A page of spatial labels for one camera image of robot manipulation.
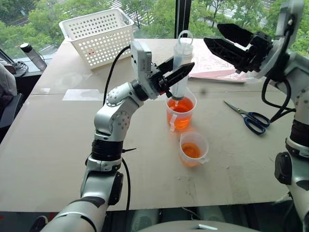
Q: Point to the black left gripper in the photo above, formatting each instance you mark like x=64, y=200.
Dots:
x=159, y=83

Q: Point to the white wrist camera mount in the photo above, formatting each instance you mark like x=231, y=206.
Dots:
x=287, y=14
x=142, y=60

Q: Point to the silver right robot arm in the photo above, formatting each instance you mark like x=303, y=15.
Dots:
x=301, y=96

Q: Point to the small cup with red liquid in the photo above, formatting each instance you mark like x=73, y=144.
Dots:
x=190, y=149

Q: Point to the grey bottle with black cap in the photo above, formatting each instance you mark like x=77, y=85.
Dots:
x=33, y=56

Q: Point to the silver robot torso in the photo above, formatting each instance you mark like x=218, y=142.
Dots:
x=193, y=227

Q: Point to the dark window frame post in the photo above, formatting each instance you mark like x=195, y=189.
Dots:
x=181, y=14

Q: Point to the clear plastic syringe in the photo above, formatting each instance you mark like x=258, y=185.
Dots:
x=183, y=52

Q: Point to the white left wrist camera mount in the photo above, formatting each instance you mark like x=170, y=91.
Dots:
x=142, y=60

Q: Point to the grey garment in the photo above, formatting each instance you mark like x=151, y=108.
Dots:
x=7, y=82

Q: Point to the black chair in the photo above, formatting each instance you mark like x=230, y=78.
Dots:
x=10, y=108

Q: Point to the pink and white paper booklet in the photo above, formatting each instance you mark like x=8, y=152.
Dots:
x=212, y=65

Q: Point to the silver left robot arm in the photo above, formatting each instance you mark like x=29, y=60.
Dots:
x=113, y=116

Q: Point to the white perforated plastic basket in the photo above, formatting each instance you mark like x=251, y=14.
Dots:
x=96, y=36

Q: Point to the large cup with red liquid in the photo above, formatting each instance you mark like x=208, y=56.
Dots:
x=179, y=118

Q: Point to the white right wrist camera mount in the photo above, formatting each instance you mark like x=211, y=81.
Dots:
x=287, y=14

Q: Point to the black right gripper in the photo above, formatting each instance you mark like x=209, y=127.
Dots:
x=260, y=50

